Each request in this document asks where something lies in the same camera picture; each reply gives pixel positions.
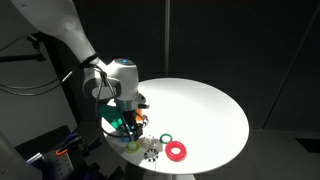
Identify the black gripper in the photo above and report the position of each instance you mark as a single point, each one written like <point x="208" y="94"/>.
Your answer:
<point x="131" y="118"/>

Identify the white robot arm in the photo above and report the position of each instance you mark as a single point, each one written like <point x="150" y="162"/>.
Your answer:
<point x="66" y="23"/>

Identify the orange stacking peg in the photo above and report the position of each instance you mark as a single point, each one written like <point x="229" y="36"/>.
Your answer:
<point x="139" y="115"/>

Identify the orange clip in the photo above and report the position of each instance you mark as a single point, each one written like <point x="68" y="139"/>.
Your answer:
<point x="61" y="152"/>

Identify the perforated metal board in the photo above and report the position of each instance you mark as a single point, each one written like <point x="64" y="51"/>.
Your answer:
<point x="60" y="165"/>

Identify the grey vertical pole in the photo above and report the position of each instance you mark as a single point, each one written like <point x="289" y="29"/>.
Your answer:
<point x="167" y="36"/>

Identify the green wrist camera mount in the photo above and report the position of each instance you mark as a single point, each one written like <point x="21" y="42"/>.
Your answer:
<point x="110" y="115"/>

